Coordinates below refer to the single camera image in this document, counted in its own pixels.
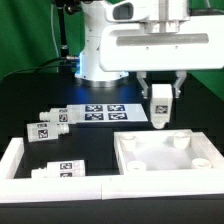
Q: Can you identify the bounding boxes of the white square table top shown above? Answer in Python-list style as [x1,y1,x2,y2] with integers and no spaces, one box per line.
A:
[114,129,224,175]

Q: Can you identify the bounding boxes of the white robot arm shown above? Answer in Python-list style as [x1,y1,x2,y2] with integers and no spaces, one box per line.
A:
[76,0,224,96]

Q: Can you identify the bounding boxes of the green backdrop curtain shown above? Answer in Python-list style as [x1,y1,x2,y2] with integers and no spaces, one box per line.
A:
[0,0,224,100]

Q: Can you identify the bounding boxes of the white marker sheet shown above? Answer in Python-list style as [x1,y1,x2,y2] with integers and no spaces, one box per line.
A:
[67,104,147,123]

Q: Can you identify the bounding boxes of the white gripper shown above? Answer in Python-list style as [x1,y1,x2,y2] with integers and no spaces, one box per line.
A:
[99,14,224,100]

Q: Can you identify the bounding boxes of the black camera stand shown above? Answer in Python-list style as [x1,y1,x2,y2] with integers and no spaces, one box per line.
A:
[50,0,80,73]

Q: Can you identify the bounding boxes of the white U-shaped fence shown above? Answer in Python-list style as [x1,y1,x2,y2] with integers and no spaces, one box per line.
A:
[0,138,224,204]

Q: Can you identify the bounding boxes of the black cable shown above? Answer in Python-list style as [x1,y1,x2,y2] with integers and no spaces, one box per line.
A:
[0,55,79,81]

